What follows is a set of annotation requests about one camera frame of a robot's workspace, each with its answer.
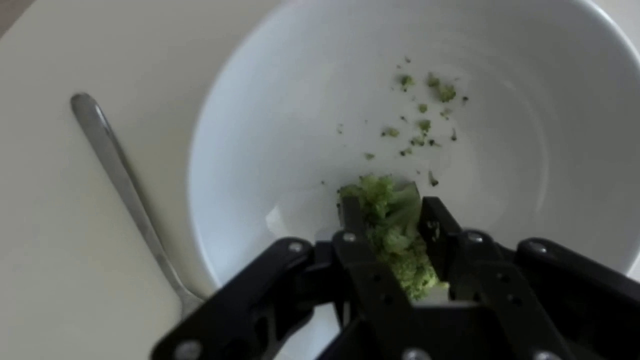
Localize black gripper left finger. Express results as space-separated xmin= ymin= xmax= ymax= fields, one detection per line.
xmin=151 ymin=214 xmax=410 ymax=360

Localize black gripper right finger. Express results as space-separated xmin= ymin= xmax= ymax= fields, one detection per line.
xmin=419 ymin=197 xmax=640 ymax=360

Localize green broccoli floret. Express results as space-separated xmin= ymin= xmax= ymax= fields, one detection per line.
xmin=339 ymin=175 xmax=446 ymax=303

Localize white bowl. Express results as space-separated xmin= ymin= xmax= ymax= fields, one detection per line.
xmin=189 ymin=0 xmax=640 ymax=283

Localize silver fork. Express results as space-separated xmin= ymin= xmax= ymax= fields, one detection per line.
xmin=71 ymin=93 xmax=203 ymax=319

